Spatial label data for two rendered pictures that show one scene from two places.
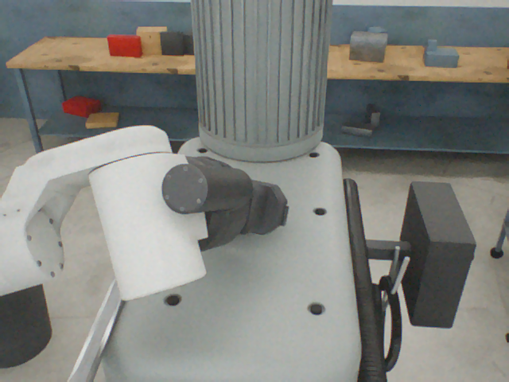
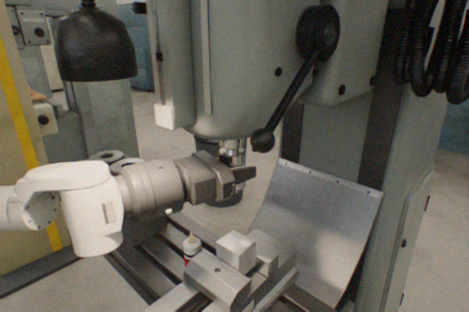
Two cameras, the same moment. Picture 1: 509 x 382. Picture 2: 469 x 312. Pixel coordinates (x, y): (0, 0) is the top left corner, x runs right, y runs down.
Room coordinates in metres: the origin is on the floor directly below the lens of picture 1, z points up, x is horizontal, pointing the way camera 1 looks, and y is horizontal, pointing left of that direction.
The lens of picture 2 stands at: (0.14, -0.29, 1.46)
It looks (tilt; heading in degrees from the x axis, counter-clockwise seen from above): 23 degrees down; 38
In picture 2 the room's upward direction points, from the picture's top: straight up
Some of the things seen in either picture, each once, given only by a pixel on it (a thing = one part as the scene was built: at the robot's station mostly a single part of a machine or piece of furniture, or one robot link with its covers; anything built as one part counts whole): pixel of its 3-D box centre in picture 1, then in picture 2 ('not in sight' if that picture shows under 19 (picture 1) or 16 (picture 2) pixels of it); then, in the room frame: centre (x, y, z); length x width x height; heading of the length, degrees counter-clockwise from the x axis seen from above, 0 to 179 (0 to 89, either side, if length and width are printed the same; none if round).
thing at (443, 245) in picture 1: (433, 252); not in sight; (0.78, -0.35, 1.62); 0.20 x 0.09 x 0.21; 175
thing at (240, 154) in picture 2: not in sight; (231, 153); (0.51, 0.01, 1.26); 0.05 x 0.05 x 0.01
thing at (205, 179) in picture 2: not in sight; (184, 182); (0.42, 0.04, 1.23); 0.13 x 0.12 x 0.10; 71
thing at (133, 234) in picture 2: not in sight; (122, 192); (0.51, 0.42, 1.03); 0.22 x 0.12 x 0.20; 92
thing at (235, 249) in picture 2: not in sight; (236, 253); (0.51, 0.00, 1.05); 0.06 x 0.05 x 0.06; 87
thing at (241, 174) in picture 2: not in sight; (241, 176); (0.50, -0.02, 1.23); 0.06 x 0.02 x 0.03; 161
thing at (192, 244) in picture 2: not in sight; (193, 252); (0.50, 0.13, 0.99); 0.04 x 0.04 x 0.11
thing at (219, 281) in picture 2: not in sight; (216, 279); (0.45, 0.01, 1.02); 0.12 x 0.06 x 0.04; 87
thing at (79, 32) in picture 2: not in sight; (94, 43); (0.30, 0.01, 1.45); 0.07 x 0.07 x 0.06
